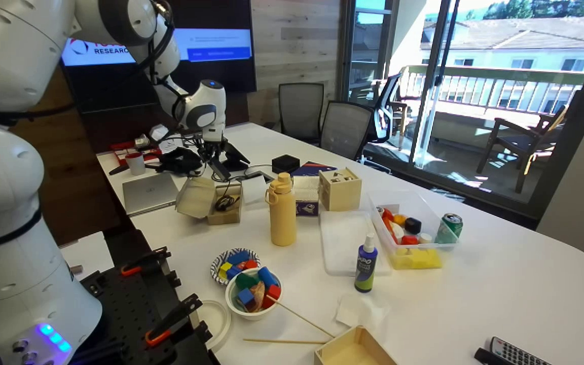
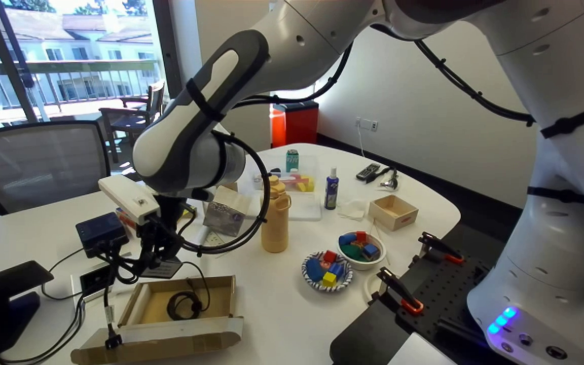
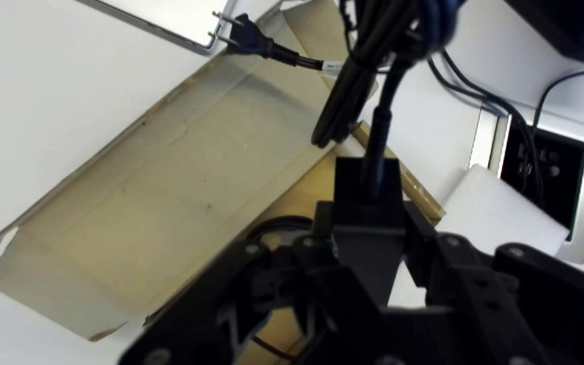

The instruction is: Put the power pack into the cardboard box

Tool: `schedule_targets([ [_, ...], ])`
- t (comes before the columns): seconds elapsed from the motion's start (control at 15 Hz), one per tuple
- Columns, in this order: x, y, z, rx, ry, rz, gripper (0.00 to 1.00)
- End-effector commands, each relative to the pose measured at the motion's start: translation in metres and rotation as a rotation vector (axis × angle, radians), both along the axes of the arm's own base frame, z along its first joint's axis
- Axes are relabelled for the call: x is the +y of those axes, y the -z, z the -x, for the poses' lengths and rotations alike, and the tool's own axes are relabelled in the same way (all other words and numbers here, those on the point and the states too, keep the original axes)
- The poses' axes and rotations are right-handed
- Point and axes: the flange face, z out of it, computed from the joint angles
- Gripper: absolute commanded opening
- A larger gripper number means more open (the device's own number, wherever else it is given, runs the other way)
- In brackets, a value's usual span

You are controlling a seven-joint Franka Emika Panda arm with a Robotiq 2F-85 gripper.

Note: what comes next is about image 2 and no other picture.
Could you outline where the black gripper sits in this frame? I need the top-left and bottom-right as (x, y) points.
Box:
(136, 196), (187, 276)

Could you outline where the black power pack with cable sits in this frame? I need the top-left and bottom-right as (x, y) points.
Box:
(100, 249), (215, 354)

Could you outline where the small black box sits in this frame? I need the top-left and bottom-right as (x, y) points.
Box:
(74, 212), (132, 260)

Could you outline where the open cardboard box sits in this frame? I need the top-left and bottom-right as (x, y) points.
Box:
(68, 271), (248, 365)

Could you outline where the small wooden box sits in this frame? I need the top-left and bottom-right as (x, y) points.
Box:
(367, 193), (419, 233)

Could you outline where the tan plastic bottle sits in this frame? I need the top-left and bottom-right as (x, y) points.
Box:
(260, 175), (291, 256)

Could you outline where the outdoor patio chair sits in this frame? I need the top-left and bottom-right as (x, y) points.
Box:
(97, 79), (169, 168)

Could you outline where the grey mesh office chair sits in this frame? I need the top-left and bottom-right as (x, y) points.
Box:
(0, 120), (114, 217)

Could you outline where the patterned bowl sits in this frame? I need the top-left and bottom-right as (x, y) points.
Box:
(299, 249), (354, 294)

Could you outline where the flat white container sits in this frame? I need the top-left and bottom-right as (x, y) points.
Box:
(288, 190), (325, 224)

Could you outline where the clear container with coloured items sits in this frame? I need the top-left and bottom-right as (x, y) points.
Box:
(263, 168), (319, 194)

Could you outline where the teal cup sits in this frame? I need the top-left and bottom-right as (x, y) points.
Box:
(284, 148), (299, 175)

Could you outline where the orange bin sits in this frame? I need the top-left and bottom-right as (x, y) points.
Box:
(270, 105), (288, 148)

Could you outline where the small blue bottle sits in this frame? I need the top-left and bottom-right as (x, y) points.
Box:
(323, 167), (341, 212)

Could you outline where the red bin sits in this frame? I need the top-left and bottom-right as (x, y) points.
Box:
(281, 99), (321, 146)

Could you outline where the white bowl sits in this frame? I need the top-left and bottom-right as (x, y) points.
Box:
(336, 229), (388, 271)

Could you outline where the small white disc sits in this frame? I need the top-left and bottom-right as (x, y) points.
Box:
(361, 271), (389, 302)

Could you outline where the black remote control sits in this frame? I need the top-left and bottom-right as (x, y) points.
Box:
(354, 162), (381, 183)

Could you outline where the black orange clamp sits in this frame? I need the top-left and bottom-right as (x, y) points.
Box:
(375, 266), (425, 318)
(417, 232), (468, 268)

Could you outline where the black mounting plate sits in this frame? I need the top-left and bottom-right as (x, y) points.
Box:
(329, 222), (511, 365)

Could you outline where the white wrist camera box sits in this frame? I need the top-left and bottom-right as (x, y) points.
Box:
(97, 175), (162, 226)

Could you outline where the black table cable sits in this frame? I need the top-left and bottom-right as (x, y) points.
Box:
(0, 248), (90, 365)

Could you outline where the white wall outlet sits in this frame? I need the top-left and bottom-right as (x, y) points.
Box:
(354, 118), (381, 134)

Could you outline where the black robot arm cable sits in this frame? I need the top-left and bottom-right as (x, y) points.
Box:
(180, 40), (539, 258)

